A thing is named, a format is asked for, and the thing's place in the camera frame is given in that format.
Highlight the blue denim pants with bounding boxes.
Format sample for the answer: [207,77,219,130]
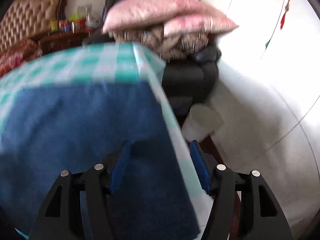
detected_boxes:
[1,82,200,239]

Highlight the white plastic container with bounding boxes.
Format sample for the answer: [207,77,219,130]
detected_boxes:
[182,103,224,142]

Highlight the black leather chair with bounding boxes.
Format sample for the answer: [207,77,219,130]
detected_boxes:
[82,0,221,127]

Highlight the red floral blanket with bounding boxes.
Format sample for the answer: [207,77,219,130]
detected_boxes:
[0,39,42,77]

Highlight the teal white checkered bedsheet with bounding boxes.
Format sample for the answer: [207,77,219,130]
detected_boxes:
[1,43,212,239]

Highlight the dark wooden nightstand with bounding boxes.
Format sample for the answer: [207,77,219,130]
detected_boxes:
[39,29,93,55]

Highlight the brown patterned folded blanket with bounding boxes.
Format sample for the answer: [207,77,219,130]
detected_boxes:
[108,24,208,62]

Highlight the colourful items on nightstand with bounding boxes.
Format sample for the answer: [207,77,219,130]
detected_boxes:
[50,4,101,33]

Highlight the pink lower pillow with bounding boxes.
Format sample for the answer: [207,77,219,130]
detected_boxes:
[163,14,238,37]

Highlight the pink pillow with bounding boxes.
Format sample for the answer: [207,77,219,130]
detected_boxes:
[102,0,225,34]
[163,14,238,37]

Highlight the tufted tan leather headboard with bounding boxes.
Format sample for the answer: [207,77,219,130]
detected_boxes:
[1,0,68,51]

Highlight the pink upper pillow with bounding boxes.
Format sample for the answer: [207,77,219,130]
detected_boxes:
[102,0,225,34]

